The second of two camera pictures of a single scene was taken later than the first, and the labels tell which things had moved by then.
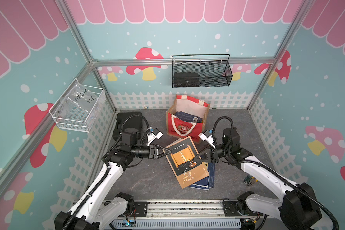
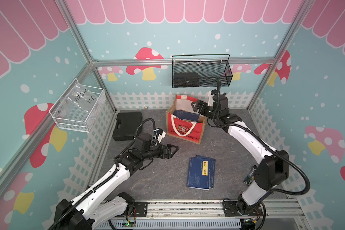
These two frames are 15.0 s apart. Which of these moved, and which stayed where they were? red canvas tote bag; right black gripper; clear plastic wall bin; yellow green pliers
Moved: right black gripper
Stayed: clear plastic wall bin; red canvas tote bag; yellow green pliers
